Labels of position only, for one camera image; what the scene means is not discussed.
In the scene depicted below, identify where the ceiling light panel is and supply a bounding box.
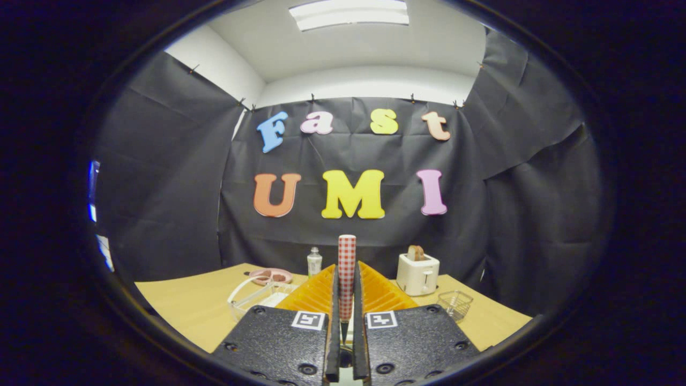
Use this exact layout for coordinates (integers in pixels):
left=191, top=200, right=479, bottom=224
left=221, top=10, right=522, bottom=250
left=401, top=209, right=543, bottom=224
left=288, top=0, right=411, bottom=32

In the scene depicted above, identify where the white wire dish rack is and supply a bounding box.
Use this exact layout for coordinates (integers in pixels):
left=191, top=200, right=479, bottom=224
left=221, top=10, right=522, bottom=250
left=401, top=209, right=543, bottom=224
left=227, top=275, right=301, bottom=322

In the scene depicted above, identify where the metal wire basket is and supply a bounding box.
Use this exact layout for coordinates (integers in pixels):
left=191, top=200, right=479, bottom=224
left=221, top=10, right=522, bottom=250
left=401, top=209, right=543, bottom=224
left=437, top=290, right=474, bottom=323

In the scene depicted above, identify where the black backdrop cloth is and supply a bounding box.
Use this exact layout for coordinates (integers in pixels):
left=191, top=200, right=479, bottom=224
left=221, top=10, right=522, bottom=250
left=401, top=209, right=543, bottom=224
left=94, top=27, right=603, bottom=317

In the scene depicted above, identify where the spoon with red checked handle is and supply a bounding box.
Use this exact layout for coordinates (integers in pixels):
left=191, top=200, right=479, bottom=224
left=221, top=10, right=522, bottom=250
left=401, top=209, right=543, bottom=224
left=338, top=234, right=357, bottom=349

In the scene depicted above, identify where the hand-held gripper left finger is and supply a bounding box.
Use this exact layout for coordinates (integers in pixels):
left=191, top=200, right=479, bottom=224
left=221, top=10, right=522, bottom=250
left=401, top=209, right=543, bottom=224
left=212, top=264, right=341, bottom=386

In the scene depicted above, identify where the pink plate with food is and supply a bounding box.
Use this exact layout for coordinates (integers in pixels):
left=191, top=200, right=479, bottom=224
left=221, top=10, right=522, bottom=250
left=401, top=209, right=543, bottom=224
left=249, top=268, right=293, bottom=286

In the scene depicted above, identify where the white toaster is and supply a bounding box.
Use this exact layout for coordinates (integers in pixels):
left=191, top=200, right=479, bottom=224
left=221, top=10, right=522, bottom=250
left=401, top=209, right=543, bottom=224
left=396, top=253, right=441, bottom=296

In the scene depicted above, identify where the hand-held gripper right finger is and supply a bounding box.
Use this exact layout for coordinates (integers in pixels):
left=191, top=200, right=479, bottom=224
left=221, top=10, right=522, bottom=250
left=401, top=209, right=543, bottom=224
left=352, top=261, right=481, bottom=385

